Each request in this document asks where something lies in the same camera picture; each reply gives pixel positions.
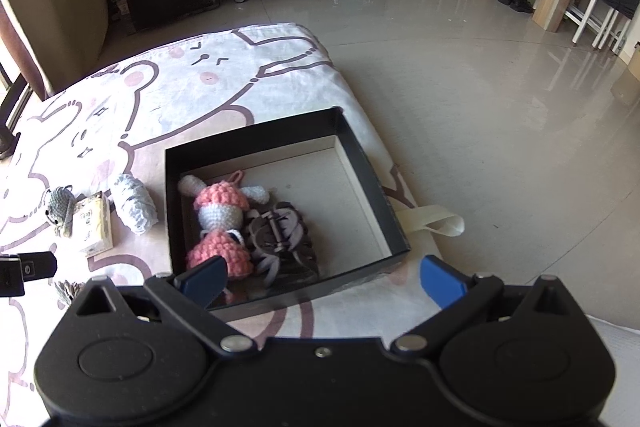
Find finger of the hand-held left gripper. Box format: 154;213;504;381
0;251;58;298

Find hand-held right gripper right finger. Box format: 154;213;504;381
390;256;583;355

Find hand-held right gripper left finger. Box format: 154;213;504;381
65;256;257;355

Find black cardboard box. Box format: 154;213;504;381
164;106;414;312

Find grey tassel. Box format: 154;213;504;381
54;280;85;307

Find grey crochet mouse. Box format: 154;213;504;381
42;185;77;239

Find small cream packet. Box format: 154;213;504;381
72;192;115;258

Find pink crochet bunny doll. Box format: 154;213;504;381
177;171;274;282

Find white crochet pouch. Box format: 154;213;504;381
110;174;160;236

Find white cushion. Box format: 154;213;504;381
584;314;640;410

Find brown cardboard box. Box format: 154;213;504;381
611;41;640;104

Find cream strap loop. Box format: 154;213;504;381
392;204;466;238

